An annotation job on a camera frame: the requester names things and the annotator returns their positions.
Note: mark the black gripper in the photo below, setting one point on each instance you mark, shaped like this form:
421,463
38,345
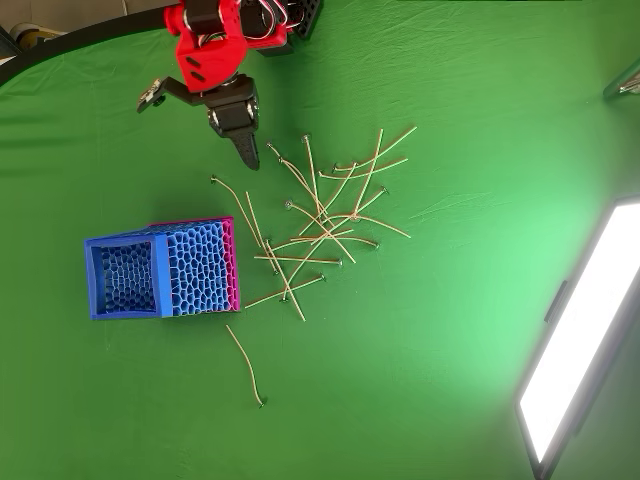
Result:
234,114

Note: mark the LED light panel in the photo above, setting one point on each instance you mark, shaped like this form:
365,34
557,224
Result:
580,340

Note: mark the black camera bracket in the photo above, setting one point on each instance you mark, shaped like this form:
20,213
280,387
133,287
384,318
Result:
175,90

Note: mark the green table cloth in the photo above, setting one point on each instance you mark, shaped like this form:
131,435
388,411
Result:
350,375

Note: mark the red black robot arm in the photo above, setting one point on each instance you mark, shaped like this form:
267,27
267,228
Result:
210,65

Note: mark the white yellow object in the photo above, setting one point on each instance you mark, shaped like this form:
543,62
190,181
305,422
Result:
30,33

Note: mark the blue pink lattice basket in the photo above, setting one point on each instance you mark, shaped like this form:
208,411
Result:
162,275

